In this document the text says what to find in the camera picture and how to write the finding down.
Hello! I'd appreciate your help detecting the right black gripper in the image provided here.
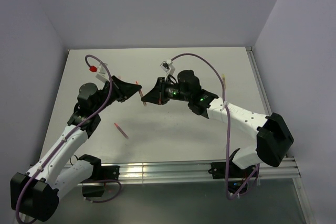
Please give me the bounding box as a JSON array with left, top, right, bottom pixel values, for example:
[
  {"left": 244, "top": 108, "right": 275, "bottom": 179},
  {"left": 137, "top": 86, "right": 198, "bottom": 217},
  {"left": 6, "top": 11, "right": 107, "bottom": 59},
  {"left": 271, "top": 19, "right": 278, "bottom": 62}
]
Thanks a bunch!
[{"left": 142, "top": 77, "right": 191, "bottom": 105}]

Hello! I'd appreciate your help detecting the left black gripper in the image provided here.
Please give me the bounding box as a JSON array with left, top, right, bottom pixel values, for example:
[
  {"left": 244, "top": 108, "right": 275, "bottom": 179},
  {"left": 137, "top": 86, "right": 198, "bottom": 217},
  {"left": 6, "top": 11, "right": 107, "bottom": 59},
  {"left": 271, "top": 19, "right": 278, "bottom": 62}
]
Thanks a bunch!
[{"left": 93, "top": 76, "right": 141, "bottom": 114}]

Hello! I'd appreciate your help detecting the red pen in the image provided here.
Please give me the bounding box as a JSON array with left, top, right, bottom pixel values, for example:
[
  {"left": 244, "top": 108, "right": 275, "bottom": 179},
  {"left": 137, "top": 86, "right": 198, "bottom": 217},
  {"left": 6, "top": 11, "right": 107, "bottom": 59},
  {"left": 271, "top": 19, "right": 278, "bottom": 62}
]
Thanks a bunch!
[{"left": 114, "top": 123, "right": 129, "bottom": 139}]

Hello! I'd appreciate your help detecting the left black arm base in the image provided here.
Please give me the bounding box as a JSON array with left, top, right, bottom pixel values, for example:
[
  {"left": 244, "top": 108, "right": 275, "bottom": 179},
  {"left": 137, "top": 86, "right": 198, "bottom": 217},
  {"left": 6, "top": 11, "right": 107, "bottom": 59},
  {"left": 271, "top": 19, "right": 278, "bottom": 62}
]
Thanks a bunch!
[{"left": 82, "top": 165, "right": 122, "bottom": 204}]

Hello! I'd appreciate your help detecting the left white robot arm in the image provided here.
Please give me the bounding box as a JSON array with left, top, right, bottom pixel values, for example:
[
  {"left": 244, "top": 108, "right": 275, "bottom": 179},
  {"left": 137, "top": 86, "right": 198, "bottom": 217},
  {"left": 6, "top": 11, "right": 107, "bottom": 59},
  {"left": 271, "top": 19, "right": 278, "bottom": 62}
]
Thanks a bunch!
[{"left": 10, "top": 76, "right": 142, "bottom": 223}]

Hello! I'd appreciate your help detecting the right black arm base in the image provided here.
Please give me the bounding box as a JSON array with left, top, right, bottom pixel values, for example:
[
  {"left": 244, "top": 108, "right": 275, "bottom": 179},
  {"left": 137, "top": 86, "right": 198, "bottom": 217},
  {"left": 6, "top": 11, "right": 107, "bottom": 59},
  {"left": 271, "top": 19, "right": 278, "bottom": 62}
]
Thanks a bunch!
[{"left": 208, "top": 162, "right": 259, "bottom": 194}]

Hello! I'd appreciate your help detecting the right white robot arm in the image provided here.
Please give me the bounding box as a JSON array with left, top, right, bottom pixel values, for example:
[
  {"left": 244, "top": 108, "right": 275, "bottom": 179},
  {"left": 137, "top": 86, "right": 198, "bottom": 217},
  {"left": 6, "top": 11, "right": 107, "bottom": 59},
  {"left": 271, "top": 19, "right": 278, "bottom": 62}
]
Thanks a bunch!
[{"left": 141, "top": 70, "right": 294, "bottom": 177}]

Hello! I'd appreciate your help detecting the yellow pen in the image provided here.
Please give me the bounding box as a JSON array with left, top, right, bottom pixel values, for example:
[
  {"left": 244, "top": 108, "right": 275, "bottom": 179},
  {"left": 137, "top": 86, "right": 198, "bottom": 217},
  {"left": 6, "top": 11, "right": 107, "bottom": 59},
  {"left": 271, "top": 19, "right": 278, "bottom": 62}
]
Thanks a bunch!
[{"left": 222, "top": 73, "right": 226, "bottom": 90}]

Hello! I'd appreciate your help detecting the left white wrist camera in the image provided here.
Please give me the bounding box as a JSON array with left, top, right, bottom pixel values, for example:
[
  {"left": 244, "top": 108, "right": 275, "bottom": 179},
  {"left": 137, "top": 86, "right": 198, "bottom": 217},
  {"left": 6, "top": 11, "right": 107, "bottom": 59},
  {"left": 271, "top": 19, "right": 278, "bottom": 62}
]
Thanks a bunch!
[{"left": 96, "top": 63, "right": 109, "bottom": 83}]

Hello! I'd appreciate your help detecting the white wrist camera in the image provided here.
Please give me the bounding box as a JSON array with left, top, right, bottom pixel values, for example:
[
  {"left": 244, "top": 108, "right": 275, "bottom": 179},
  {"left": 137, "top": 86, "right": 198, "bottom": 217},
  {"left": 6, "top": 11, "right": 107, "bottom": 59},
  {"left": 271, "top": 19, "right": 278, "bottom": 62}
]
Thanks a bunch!
[
  {"left": 160, "top": 59, "right": 175, "bottom": 76},
  {"left": 96, "top": 63, "right": 109, "bottom": 83}
]

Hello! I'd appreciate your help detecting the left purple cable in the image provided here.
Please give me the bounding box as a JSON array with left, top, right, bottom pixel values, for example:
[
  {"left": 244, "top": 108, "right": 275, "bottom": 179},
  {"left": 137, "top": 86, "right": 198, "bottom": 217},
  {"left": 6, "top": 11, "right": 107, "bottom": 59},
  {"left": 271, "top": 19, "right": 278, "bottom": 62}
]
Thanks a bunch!
[{"left": 14, "top": 55, "right": 123, "bottom": 222}]

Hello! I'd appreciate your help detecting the purple cable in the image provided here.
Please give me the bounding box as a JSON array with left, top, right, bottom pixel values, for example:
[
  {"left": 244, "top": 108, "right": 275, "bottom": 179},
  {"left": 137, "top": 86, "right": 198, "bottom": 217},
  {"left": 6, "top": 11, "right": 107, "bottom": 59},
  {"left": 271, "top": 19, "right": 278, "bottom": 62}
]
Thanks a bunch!
[
  {"left": 169, "top": 52, "right": 260, "bottom": 200},
  {"left": 14, "top": 55, "right": 123, "bottom": 222}
]

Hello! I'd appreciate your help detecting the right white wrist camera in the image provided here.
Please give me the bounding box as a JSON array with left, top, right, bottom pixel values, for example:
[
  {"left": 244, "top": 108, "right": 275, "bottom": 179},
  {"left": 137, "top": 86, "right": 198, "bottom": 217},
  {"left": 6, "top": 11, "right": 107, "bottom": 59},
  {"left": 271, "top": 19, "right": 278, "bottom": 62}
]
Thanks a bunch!
[{"left": 160, "top": 59, "right": 175, "bottom": 76}]

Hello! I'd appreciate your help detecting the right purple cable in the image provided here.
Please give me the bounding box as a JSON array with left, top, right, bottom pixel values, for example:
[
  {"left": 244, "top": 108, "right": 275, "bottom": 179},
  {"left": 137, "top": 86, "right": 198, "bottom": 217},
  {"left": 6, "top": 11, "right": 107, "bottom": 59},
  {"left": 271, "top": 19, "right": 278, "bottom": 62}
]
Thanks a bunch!
[{"left": 169, "top": 52, "right": 260, "bottom": 200}]

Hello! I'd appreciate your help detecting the aluminium rail frame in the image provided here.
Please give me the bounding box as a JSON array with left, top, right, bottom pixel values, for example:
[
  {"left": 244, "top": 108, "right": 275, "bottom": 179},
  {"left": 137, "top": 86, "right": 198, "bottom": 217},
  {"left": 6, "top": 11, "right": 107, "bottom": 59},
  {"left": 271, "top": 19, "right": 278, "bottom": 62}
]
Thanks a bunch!
[{"left": 23, "top": 47, "right": 316, "bottom": 224}]

